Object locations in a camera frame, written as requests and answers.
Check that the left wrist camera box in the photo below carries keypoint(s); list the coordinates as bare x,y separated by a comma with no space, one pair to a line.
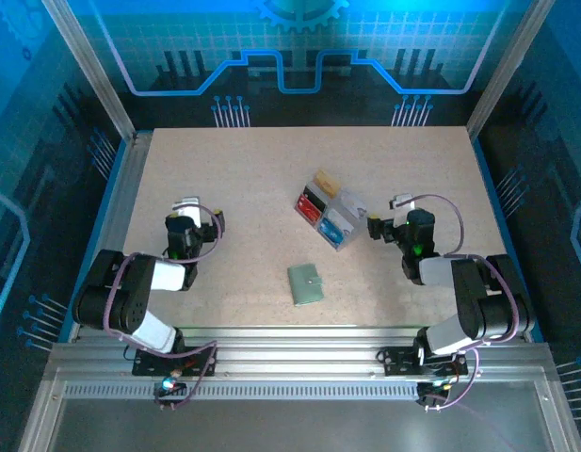
186,207

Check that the blue card pack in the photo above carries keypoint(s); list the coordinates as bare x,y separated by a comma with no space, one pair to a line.
330,231

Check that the silver credit card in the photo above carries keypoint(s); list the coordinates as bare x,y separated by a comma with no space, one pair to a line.
353,201

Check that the aluminium frame post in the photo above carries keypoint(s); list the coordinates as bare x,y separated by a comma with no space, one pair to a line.
90,70
506,70

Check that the black credit card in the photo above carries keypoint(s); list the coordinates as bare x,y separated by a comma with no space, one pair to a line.
313,195

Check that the blue table edge strip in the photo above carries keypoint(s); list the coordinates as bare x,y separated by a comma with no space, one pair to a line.
106,202
493,198

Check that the clear acrylic card organizer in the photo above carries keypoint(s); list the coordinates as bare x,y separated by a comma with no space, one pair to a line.
358,225

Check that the green card holder wallet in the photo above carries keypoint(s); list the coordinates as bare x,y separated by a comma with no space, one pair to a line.
305,285

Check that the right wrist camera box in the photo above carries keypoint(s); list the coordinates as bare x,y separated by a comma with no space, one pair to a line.
402,201

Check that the grey metal frame panel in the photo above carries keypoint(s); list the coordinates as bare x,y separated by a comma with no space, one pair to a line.
295,424

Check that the red credit card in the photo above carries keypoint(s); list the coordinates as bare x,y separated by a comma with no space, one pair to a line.
309,209

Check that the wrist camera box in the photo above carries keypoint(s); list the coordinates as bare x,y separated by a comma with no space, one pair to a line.
186,207
402,201

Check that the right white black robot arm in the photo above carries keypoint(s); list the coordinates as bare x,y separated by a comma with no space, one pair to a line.
488,306

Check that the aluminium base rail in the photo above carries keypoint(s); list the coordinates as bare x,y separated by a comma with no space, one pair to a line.
295,353

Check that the small LED connector board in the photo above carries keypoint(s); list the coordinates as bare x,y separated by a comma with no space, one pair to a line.
436,388
170,387

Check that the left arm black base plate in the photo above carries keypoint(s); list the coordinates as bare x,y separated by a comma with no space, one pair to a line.
141,371

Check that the aluminium table edge extrusion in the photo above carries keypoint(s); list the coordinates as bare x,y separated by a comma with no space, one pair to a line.
127,188

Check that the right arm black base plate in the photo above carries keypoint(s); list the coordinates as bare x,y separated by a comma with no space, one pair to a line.
398,362

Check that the gold credit card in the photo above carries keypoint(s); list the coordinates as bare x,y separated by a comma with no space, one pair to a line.
327,182

